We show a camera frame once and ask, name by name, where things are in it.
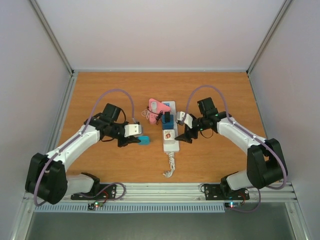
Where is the white power strip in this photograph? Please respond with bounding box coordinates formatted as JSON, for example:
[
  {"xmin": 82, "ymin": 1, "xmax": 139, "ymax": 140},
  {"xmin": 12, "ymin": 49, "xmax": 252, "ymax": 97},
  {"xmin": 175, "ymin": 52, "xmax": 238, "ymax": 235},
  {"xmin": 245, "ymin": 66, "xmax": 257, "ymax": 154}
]
[{"xmin": 162, "ymin": 101, "xmax": 180, "ymax": 153}]

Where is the teal cube plug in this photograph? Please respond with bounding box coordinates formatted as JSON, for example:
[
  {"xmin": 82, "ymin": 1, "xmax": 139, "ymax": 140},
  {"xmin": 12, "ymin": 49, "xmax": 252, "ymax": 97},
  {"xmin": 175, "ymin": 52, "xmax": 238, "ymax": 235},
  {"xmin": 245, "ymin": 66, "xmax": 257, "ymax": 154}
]
[{"xmin": 138, "ymin": 135, "xmax": 150, "ymax": 146}]

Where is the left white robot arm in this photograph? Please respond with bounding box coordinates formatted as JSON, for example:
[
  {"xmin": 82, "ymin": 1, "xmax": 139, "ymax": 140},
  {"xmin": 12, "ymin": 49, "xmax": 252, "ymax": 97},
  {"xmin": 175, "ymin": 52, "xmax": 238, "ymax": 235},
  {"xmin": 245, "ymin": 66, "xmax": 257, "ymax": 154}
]
[{"xmin": 25, "ymin": 103, "xmax": 143, "ymax": 205}]

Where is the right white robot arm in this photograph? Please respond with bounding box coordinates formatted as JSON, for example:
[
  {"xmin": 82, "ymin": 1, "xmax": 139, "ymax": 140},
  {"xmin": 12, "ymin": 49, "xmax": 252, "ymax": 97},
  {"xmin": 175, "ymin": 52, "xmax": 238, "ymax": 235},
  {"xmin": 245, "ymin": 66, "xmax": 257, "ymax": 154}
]
[{"xmin": 175, "ymin": 97, "xmax": 288, "ymax": 200}]

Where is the white cube plug with picture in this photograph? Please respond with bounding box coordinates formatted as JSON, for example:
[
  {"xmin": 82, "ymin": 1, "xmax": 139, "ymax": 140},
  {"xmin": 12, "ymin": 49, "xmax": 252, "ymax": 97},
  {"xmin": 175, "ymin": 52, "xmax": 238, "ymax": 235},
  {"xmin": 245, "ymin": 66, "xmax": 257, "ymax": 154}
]
[{"xmin": 162, "ymin": 129, "xmax": 176, "ymax": 145}]

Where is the blue cube socket adapter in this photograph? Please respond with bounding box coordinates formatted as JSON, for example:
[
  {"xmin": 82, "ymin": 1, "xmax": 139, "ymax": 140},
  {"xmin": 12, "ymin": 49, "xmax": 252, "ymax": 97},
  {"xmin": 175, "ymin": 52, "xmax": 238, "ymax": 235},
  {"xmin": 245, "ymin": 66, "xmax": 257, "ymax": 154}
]
[{"xmin": 161, "ymin": 114, "xmax": 174, "ymax": 130}]

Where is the black plug adapter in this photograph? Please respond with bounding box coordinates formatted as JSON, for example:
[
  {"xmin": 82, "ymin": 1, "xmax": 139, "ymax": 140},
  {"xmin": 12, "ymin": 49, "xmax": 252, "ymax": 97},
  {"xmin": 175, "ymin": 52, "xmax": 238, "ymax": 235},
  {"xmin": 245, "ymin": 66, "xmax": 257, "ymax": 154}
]
[{"xmin": 164, "ymin": 111, "xmax": 171, "ymax": 124}]

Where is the pink triangular socket adapter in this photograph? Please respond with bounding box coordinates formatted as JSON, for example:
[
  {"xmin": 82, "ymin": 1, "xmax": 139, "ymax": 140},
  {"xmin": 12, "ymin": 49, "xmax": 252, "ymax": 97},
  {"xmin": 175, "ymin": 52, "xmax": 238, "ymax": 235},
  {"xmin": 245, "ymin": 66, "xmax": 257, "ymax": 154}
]
[{"xmin": 148, "ymin": 98, "xmax": 171, "ymax": 125}]

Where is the small white charger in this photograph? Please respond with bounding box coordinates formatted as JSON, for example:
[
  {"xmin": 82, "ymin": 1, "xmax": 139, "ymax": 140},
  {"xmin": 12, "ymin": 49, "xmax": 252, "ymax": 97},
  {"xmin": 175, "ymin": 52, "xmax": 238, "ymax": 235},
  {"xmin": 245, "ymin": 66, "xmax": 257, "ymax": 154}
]
[{"xmin": 150, "ymin": 101, "xmax": 158, "ymax": 113}]

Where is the left small circuit board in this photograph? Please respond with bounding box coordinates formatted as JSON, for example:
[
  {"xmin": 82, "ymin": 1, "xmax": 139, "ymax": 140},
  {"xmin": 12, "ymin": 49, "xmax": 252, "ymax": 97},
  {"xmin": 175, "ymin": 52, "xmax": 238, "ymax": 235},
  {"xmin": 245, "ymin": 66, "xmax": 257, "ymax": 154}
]
[{"xmin": 87, "ymin": 201, "xmax": 104, "ymax": 211}]

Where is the small circuit board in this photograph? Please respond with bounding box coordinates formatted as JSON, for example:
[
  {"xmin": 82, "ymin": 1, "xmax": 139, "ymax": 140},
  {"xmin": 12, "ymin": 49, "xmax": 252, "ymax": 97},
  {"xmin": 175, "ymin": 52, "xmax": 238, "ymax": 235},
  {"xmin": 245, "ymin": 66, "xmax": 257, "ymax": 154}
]
[
  {"xmin": 224, "ymin": 201, "xmax": 243, "ymax": 209},
  {"xmin": 87, "ymin": 201, "xmax": 104, "ymax": 211}
]

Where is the right small circuit board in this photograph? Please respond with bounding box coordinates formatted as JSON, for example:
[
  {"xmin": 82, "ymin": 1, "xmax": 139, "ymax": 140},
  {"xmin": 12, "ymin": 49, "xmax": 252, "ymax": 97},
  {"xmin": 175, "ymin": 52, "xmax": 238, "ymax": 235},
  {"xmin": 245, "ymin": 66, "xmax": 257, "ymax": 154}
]
[{"xmin": 224, "ymin": 201, "xmax": 243, "ymax": 209}]

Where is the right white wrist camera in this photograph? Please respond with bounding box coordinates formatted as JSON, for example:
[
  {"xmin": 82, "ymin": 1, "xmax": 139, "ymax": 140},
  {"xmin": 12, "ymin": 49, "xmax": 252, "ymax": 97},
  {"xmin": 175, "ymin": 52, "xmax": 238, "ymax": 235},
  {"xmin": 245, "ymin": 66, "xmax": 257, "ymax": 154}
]
[{"xmin": 175, "ymin": 111, "xmax": 193, "ymax": 129}]

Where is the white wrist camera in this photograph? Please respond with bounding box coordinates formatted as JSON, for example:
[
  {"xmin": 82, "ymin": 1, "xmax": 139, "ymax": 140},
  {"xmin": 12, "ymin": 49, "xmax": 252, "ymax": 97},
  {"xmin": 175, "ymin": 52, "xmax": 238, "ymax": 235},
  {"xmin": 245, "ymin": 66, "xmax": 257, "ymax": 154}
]
[
  {"xmin": 175, "ymin": 111, "xmax": 193, "ymax": 129},
  {"xmin": 124, "ymin": 123, "xmax": 143, "ymax": 138}
]

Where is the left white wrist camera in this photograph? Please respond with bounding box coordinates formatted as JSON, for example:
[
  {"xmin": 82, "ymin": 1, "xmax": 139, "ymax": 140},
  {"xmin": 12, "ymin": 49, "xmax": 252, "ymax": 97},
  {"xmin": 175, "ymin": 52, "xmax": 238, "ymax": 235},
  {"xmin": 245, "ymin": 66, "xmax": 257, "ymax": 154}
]
[{"xmin": 124, "ymin": 123, "xmax": 143, "ymax": 138}]

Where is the black thin adapter cable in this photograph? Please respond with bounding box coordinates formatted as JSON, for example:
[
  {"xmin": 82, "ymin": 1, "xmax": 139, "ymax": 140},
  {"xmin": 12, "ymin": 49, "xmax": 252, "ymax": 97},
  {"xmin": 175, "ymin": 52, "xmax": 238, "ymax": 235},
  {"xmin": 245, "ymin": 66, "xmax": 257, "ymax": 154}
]
[{"xmin": 146, "ymin": 106, "xmax": 165, "ymax": 126}]

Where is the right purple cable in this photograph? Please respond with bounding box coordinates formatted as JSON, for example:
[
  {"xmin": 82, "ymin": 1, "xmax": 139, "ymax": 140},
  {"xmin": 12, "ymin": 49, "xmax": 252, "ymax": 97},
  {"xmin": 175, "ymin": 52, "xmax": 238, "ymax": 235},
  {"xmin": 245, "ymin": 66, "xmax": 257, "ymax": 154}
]
[{"xmin": 183, "ymin": 84, "xmax": 288, "ymax": 213}]

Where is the purple cable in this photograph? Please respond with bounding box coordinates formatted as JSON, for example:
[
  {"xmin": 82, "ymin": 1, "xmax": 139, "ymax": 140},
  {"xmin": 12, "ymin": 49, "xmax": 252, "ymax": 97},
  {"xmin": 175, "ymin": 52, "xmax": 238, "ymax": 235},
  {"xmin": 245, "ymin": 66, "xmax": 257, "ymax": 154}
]
[
  {"xmin": 183, "ymin": 84, "xmax": 288, "ymax": 213},
  {"xmin": 33, "ymin": 88, "xmax": 145, "ymax": 207}
]

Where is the white power strip cord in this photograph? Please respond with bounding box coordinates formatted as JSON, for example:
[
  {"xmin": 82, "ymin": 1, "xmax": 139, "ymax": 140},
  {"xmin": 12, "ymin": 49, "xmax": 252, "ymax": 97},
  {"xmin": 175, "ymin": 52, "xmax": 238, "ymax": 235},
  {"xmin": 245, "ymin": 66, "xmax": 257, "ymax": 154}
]
[{"xmin": 162, "ymin": 151, "xmax": 177, "ymax": 179}]

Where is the front aluminium rail frame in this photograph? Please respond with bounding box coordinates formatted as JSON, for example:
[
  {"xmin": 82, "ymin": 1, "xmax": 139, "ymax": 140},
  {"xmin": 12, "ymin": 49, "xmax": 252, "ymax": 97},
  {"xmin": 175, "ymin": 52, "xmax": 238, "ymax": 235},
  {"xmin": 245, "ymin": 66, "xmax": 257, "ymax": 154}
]
[{"xmin": 22, "ymin": 181, "xmax": 298, "ymax": 203}]

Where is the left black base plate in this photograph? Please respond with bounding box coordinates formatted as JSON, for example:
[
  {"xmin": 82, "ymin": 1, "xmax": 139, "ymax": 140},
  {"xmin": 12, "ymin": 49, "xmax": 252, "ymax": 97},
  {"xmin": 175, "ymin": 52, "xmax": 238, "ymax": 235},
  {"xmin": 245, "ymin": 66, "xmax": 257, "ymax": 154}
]
[{"xmin": 70, "ymin": 183, "xmax": 126, "ymax": 201}]

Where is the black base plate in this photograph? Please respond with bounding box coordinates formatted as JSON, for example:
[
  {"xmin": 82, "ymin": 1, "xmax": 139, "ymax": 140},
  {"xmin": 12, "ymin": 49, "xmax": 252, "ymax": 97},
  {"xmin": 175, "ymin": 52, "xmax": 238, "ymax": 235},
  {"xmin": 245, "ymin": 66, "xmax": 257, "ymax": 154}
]
[
  {"xmin": 70, "ymin": 183, "xmax": 126, "ymax": 201},
  {"xmin": 200, "ymin": 183, "xmax": 250, "ymax": 201}
]

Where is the left aluminium rail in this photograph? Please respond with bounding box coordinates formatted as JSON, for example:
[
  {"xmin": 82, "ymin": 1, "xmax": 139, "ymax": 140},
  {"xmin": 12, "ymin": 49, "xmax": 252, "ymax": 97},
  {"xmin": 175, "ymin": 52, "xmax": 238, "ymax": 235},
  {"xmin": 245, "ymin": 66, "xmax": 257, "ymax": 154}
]
[{"xmin": 44, "ymin": 71, "xmax": 79, "ymax": 154}]

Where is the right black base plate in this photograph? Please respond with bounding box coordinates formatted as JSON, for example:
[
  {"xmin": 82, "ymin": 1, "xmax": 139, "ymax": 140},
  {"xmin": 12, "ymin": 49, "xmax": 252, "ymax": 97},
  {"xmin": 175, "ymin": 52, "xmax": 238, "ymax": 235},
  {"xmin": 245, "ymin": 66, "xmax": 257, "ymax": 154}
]
[{"xmin": 200, "ymin": 183, "xmax": 250, "ymax": 201}]

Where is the grey slotted cable duct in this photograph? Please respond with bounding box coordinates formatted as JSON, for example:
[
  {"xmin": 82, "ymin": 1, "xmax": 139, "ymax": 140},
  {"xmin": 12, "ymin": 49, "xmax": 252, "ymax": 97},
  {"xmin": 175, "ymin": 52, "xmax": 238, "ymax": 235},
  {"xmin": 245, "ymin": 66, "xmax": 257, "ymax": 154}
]
[{"xmin": 34, "ymin": 202, "xmax": 225, "ymax": 214}]

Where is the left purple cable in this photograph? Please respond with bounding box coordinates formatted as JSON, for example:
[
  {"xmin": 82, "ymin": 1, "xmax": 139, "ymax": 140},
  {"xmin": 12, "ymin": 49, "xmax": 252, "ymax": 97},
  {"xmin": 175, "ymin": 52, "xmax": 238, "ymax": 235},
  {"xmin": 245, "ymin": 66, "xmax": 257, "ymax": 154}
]
[{"xmin": 33, "ymin": 88, "xmax": 145, "ymax": 207}]

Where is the left aluminium corner post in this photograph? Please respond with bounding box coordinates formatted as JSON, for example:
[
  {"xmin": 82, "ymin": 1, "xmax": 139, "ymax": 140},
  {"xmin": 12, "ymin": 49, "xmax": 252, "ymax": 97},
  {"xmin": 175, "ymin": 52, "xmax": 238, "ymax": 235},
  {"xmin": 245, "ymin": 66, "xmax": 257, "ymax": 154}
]
[{"xmin": 28, "ymin": 0, "xmax": 74, "ymax": 76}]

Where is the aluminium corner post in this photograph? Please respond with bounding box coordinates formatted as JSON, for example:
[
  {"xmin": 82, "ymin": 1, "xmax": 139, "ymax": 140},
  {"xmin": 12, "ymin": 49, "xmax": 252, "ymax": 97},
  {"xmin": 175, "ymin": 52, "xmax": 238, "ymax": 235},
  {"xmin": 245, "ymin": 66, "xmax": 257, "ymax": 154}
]
[
  {"xmin": 246, "ymin": 0, "xmax": 294, "ymax": 77},
  {"xmin": 28, "ymin": 0, "xmax": 74, "ymax": 76}
]

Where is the right aluminium corner post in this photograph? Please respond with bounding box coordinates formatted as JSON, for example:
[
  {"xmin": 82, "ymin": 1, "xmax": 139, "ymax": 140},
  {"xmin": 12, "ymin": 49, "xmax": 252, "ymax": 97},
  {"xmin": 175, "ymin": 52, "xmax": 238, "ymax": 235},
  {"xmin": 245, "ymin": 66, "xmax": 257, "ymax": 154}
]
[{"xmin": 246, "ymin": 0, "xmax": 294, "ymax": 77}]

